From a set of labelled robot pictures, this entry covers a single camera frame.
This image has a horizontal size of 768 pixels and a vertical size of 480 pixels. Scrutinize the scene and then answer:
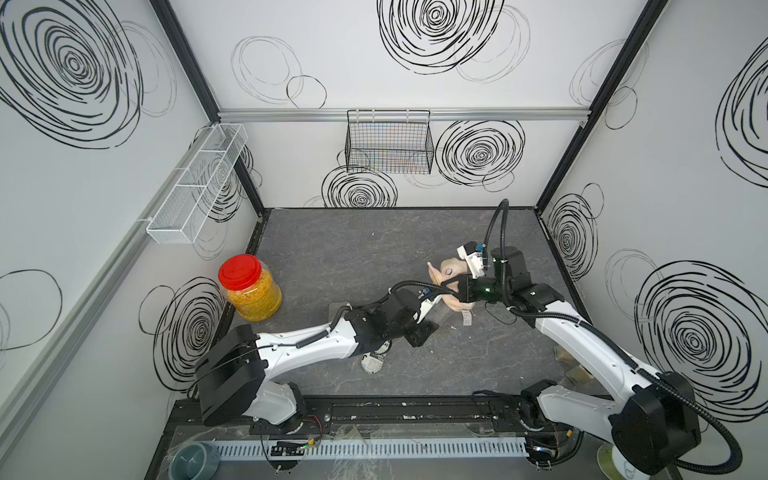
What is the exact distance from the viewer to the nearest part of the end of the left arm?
2.25 feet

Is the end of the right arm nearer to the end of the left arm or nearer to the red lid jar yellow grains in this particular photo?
the end of the left arm

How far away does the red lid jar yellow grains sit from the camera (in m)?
0.80

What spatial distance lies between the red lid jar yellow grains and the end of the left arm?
440 millimetres
